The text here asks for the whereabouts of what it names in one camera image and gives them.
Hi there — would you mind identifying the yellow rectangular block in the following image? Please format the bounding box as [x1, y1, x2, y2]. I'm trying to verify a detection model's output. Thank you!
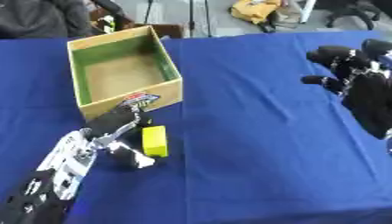
[141, 125, 171, 158]

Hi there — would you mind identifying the tan cardboard box green inside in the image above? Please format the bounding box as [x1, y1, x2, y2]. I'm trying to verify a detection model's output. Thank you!
[66, 24, 184, 121]

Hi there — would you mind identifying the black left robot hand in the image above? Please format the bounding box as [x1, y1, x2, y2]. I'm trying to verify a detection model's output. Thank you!
[82, 104, 158, 170]

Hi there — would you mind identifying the person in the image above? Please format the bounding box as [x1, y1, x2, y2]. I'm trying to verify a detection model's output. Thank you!
[0, 0, 128, 39]

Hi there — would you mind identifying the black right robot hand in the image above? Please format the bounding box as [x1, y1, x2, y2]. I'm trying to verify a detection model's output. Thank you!
[300, 38, 392, 140]

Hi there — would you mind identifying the black tripod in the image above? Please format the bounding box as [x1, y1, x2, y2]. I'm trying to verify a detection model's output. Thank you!
[142, 0, 214, 39]

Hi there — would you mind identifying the yellow bag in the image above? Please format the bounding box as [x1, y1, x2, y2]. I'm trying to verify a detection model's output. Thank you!
[227, 0, 284, 25]

